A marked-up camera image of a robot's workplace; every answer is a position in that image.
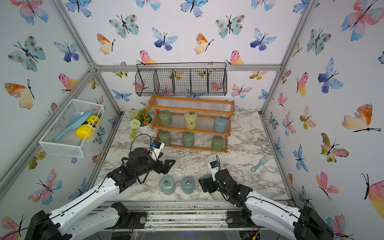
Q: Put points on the green canister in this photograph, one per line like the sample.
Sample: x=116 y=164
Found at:
x=165 y=117
x=217 y=143
x=165 y=137
x=188 y=139

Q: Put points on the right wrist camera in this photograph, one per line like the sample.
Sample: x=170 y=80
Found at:
x=214 y=168

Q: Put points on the white mesh wall basket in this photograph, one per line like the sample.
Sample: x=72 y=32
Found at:
x=71 y=131

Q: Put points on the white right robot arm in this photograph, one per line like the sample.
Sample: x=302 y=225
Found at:
x=289 y=222

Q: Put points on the green canister bottom left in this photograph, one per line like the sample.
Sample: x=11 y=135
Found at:
x=165 y=137

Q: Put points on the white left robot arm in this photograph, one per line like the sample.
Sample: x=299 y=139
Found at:
x=71 y=222

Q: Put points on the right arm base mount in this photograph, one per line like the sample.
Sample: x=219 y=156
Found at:
x=239 y=219

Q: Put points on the teal small brush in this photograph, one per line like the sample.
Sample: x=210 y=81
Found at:
x=262 y=161

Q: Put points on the yellow bottle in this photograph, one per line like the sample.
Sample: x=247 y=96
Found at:
x=85 y=131

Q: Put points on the green canister bottom right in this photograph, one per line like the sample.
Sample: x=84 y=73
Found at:
x=217 y=143

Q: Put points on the yellow canister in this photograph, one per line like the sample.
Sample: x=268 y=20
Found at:
x=191 y=119

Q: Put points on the white pot with flowers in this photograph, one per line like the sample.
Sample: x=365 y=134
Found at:
x=141 y=122

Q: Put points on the teal dustpan scoop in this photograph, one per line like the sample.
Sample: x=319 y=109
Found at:
x=76 y=122

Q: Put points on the black wire wall basket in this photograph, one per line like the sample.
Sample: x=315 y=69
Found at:
x=191 y=80

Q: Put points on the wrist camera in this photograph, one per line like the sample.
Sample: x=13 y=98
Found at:
x=214 y=168
x=156 y=148

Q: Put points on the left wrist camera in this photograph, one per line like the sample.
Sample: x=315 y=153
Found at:
x=156 y=148

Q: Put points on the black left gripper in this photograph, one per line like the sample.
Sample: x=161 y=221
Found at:
x=165 y=168

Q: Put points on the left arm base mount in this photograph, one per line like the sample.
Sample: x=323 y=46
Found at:
x=128 y=219

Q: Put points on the green canister middle left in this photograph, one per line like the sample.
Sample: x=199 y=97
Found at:
x=165 y=117

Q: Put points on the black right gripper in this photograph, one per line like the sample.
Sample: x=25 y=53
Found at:
x=209 y=181

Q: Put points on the green canister bottom middle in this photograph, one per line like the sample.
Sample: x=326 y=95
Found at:
x=188 y=139

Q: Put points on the wooden three-tier shelf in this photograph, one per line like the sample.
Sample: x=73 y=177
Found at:
x=198 y=116

